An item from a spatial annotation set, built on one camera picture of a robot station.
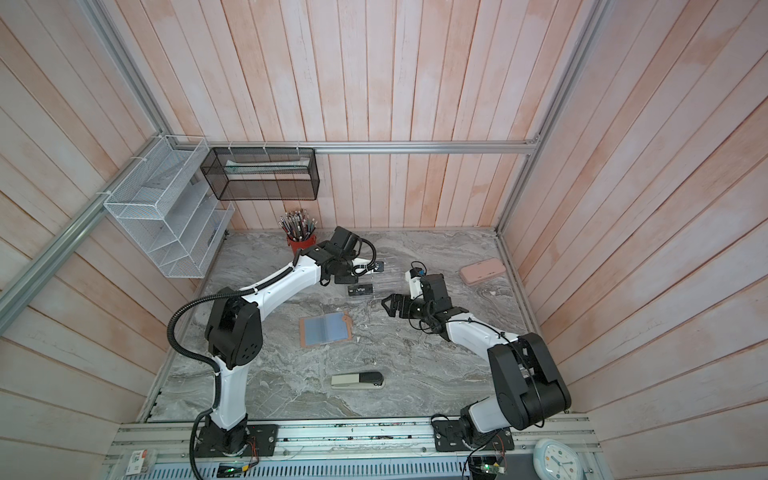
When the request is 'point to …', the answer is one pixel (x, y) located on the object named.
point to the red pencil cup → (296, 245)
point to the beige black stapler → (357, 380)
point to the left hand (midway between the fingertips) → (352, 265)
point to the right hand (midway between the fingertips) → (394, 300)
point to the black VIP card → (360, 289)
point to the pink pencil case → (480, 271)
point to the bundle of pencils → (297, 224)
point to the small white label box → (135, 465)
